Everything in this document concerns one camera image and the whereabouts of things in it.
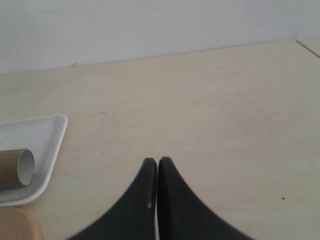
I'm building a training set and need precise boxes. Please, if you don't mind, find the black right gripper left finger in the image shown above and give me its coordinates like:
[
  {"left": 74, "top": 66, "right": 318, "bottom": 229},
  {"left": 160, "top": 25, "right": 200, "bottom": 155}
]
[{"left": 70, "top": 158, "right": 158, "bottom": 240}]

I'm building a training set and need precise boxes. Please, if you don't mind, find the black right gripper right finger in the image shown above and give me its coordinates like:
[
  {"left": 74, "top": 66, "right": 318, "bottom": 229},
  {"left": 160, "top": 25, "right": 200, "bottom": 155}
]
[{"left": 157, "top": 157, "right": 251, "bottom": 240}]

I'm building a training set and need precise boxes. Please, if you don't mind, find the brown cardboard tube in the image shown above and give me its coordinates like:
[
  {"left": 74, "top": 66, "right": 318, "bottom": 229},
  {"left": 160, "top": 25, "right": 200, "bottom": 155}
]
[{"left": 0, "top": 148, "right": 36, "bottom": 189}]

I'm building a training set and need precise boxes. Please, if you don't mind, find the wooden paper towel holder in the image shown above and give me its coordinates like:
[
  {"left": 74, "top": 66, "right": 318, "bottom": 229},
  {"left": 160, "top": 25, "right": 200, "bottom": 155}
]
[{"left": 0, "top": 207, "right": 44, "bottom": 240}]

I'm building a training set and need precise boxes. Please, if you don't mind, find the white rectangular plastic tray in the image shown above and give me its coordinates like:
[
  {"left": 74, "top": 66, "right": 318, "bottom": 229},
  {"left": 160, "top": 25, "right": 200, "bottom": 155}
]
[{"left": 0, "top": 114, "right": 68, "bottom": 207}]

